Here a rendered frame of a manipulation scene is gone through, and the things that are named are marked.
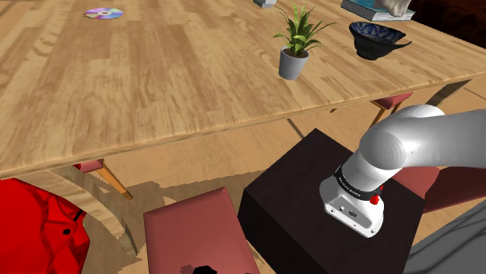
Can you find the red jacket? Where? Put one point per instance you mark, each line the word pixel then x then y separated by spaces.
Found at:
pixel 34 231

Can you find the small grey box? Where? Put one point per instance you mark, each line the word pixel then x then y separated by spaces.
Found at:
pixel 264 3

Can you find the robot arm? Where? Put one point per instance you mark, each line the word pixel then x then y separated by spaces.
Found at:
pixel 398 148

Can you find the shiny compact disc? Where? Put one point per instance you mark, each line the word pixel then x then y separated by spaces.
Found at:
pixel 103 13

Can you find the wooden table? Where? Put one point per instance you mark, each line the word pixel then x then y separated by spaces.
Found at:
pixel 152 76

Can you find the teal and white book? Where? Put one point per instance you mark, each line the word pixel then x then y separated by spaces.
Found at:
pixel 364 9

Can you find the beige figure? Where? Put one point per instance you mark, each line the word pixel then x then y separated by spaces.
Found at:
pixel 395 5

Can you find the dark blue patterned bowl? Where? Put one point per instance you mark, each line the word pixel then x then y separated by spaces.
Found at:
pixel 374 41

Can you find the potted green plant grey pot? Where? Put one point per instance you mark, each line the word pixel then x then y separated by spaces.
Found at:
pixel 292 60

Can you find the dark robot stand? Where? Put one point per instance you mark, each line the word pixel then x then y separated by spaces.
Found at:
pixel 296 212

